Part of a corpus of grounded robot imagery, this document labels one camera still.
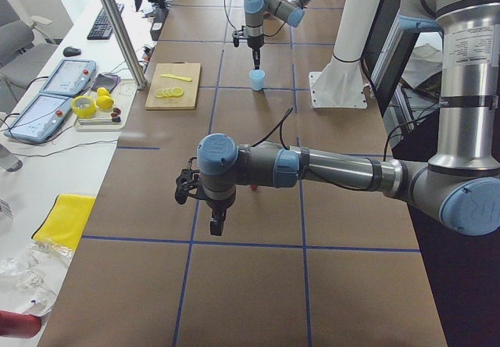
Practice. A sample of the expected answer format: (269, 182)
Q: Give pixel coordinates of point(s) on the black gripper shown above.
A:
(255, 45)
(217, 206)

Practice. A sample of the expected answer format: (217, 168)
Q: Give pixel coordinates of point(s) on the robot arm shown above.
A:
(458, 186)
(290, 12)

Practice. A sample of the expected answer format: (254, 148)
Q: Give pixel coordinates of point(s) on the light blue plastic cup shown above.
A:
(257, 79)

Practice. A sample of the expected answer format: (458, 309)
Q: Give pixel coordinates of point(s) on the yellow plastic knife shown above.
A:
(176, 77)

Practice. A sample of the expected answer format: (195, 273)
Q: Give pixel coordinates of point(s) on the lemon slice top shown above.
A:
(178, 91)

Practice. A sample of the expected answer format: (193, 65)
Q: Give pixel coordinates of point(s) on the lemon slice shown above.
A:
(178, 91)
(166, 93)
(160, 93)
(172, 91)

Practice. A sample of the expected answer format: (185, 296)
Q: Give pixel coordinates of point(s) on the bamboo cutting board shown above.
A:
(188, 100)

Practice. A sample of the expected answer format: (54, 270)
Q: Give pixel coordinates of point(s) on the lemon slice bottom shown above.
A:
(160, 93)

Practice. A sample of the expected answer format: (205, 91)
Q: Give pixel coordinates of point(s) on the purple wallet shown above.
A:
(105, 80)

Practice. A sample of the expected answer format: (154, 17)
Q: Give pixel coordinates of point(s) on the yellow cloth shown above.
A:
(66, 221)

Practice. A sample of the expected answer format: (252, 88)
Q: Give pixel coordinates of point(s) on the white tray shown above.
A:
(102, 122)

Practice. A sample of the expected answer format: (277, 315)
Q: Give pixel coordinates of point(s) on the black keyboard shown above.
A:
(101, 28)

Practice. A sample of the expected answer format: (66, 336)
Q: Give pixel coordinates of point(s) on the yellow lemon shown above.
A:
(104, 100)

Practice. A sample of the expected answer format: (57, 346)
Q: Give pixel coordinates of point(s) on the yellow tape roll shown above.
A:
(83, 107)

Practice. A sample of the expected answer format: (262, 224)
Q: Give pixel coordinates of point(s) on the teach pendant far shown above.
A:
(70, 77)

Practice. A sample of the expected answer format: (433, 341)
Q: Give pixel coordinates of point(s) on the teach pendant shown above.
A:
(70, 77)
(40, 119)

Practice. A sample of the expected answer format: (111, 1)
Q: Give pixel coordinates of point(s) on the black computer mouse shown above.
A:
(71, 51)

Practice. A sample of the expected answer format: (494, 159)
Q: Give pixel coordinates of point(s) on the clear plastic bag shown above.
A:
(31, 281)

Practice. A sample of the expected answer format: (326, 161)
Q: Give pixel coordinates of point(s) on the teach pendant near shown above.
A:
(40, 119)

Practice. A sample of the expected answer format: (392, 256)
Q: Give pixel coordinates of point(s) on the red bottle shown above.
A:
(17, 325)

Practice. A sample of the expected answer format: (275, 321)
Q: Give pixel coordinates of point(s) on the grey office chair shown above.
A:
(21, 59)

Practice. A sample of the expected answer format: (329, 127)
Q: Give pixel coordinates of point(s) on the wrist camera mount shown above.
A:
(239, 35)
(187, 184)

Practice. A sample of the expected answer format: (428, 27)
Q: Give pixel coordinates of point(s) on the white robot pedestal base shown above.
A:
(340, 83)

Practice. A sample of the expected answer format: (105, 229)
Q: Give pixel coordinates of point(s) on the aluminium frame post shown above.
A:
(124, 42)

